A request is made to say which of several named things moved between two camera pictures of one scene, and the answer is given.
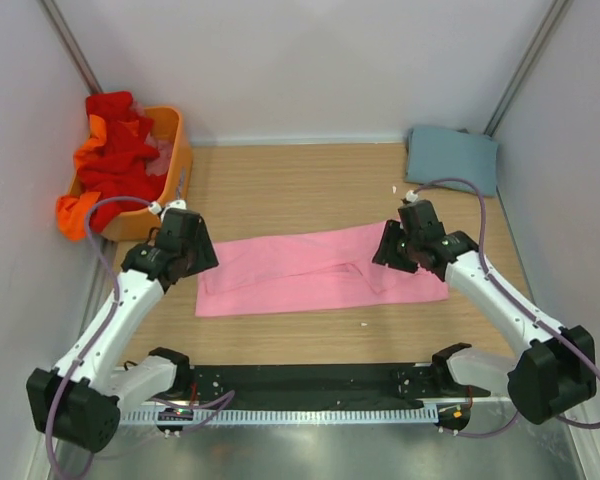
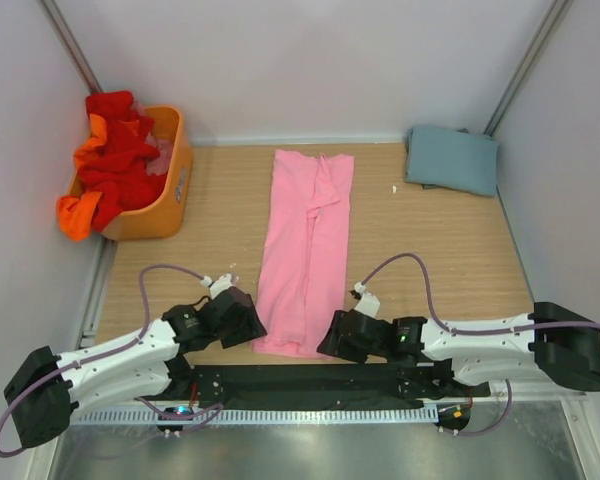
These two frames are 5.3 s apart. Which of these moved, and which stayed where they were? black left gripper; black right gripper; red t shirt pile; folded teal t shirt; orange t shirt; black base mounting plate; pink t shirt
Moved: black left gripper; black right gripper; pink t shirt
Stayed: black base mounting plate; folded teal t shirt; red t shirt pile; orange t shirt
